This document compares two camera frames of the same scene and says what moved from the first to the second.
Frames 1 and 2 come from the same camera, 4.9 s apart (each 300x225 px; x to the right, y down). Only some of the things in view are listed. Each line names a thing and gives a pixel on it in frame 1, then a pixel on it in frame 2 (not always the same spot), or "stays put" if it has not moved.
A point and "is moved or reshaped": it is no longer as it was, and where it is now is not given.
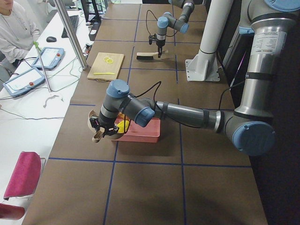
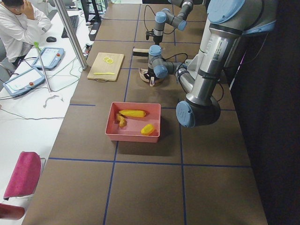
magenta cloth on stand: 24,177 stays put
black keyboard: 74,21 stays put
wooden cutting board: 106,67 stays put
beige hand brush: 146,56 is moved or reshaped
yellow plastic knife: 103,73 stays put
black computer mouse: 51,39 stays put
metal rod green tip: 36,44 stays put
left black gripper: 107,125 -> 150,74
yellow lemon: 121,125 -> 147,130
